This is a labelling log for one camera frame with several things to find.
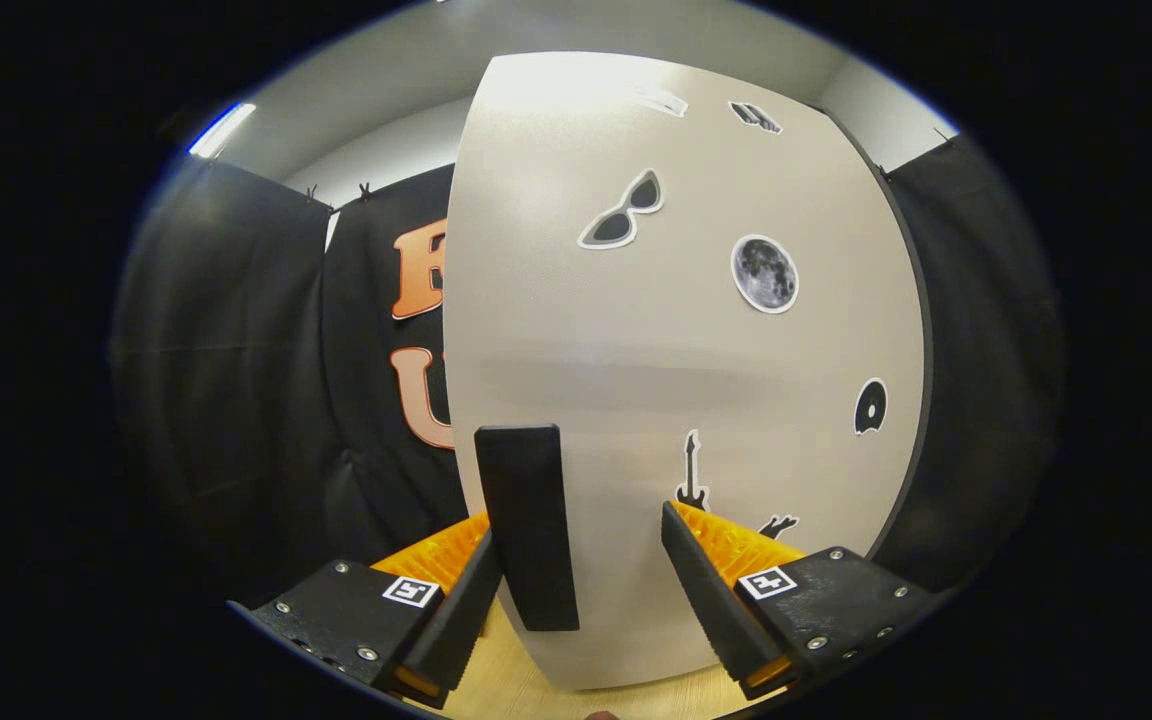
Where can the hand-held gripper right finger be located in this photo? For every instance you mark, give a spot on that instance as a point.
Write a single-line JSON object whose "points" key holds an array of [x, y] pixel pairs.
{"points": [[701, 590]]}

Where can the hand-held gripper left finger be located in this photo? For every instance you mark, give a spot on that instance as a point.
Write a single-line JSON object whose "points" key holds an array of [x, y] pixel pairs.
{"points": [[456, 620]]}

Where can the beige shoe cabinet door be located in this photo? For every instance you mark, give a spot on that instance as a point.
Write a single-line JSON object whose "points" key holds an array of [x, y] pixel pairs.
{"points": [[636, 350]]}

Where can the black backdrop cloth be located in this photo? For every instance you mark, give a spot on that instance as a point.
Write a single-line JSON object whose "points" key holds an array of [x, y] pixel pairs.
{"points": [[236, 400]]}

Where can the row of black cloth clips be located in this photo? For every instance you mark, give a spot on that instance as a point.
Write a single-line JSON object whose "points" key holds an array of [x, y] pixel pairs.
{"points": [[364, 190]]}

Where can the narrow ceiling light strip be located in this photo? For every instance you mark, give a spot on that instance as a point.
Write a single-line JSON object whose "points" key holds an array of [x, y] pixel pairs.
{"points": [[221, 130]]}

